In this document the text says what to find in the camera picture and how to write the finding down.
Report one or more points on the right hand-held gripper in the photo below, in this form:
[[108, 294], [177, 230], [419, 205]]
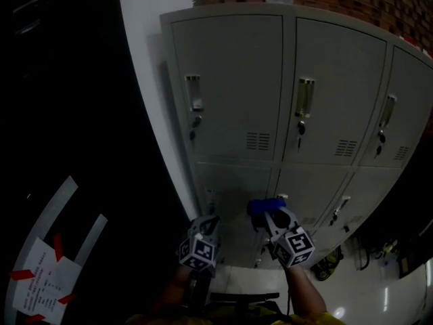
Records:
[[294, 245]]

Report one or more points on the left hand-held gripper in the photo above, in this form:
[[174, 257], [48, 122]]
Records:
[[199, 250]]

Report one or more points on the blue cloth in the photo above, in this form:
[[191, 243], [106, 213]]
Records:
[[264, 206]]

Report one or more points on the group of grey locker doors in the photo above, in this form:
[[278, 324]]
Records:
[[230, 80]]

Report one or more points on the person's left forearm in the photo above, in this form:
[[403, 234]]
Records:
[[176, 293]]

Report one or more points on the person's right forearm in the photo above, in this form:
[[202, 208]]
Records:
[[304, 293]]

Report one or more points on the black locker key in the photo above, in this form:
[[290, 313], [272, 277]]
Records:
[[333, 219], [299, 143]]

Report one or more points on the person's yellow garment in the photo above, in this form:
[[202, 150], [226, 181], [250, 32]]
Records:
[[236, 318]]

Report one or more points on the red tape strip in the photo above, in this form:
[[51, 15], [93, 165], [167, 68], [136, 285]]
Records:
[[58, 246], [21, 275], [34, 318], [66, 298]]

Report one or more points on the dark box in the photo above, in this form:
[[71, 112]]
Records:
[[411, 264]]

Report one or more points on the white paper notice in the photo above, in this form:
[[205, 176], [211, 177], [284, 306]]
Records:
[[44, 283]]

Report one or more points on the red and white sign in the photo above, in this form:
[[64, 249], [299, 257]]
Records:
[[417, 46]]

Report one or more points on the dark glass door white frame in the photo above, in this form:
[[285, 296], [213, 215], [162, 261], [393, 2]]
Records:
[[50, 208]]

